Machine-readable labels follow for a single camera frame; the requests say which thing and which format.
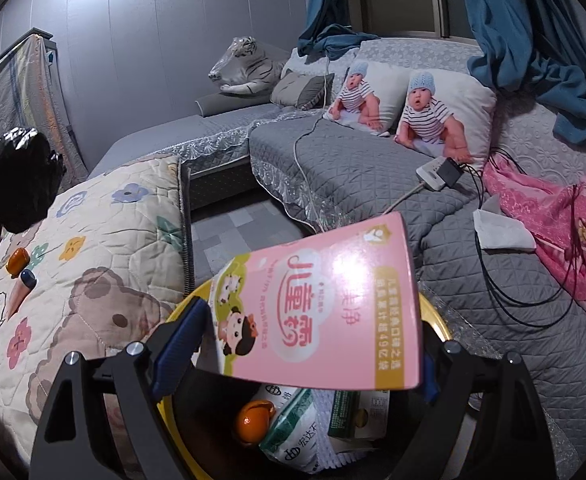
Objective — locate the grey square pillow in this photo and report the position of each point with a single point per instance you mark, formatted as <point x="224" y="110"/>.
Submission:
<point x="300" y="90"/>

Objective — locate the small orange toy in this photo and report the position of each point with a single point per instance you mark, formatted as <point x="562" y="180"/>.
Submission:
<point x="18" y="261"/>

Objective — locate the pink cloth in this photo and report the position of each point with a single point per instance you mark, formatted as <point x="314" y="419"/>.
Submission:
<point x="533" y="195"/>

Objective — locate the yellow trash bin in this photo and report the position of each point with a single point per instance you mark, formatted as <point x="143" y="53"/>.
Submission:
<point x="438" y="321"/>

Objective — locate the white paper tissue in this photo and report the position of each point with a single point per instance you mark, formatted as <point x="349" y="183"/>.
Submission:
<point x="503" y="227"/>

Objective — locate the orange round toy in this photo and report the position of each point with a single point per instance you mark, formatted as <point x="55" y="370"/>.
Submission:
<point x="254" y="422"/>

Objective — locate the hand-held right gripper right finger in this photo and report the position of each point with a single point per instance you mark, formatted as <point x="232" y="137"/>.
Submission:
<point x="432" y="382"/>

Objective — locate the baby print pillow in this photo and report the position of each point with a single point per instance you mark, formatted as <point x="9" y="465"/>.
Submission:
<point x="363" y="95"/>
<point x="438" y="115"/>

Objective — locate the white power strip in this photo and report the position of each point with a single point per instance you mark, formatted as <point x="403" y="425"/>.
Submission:
<point x="430" y="172"/>

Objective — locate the green white paper packet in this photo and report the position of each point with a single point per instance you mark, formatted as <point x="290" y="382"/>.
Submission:
<point x="345" y="410"/>

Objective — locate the pink cardboard box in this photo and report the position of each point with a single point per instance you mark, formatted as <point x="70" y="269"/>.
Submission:
<point x="323" y="310"/>

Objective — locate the white tiger plush toy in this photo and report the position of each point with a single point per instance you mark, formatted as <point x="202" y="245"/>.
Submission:
<point x="248" y="67"/>

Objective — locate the white green tissue pack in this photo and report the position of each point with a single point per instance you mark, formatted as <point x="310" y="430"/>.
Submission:
<point x="288" y="435"/>

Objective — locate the striped hanging sheet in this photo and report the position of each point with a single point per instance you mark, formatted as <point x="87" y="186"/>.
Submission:
<point x="33" y="90"/>

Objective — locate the smooth grey bed sheet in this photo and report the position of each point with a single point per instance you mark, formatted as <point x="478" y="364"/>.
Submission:
<point x="173" y="130"/>

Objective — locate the black power adapter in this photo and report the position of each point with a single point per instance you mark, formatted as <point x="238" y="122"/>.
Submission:
<point x="453" y="172"/>

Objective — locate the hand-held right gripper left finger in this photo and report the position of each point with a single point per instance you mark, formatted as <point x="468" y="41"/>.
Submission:
<point x="183" y="345"/>

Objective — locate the grey bolster pillow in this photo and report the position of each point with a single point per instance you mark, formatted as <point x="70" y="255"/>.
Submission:
<point x="223" y="102"/>

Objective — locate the black plastic bag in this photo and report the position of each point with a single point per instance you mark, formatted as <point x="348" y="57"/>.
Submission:
<point x="23" y="175"/>

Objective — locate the grey quilted bed cover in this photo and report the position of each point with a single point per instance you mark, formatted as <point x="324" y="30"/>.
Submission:
<point x="373" y="180"/>

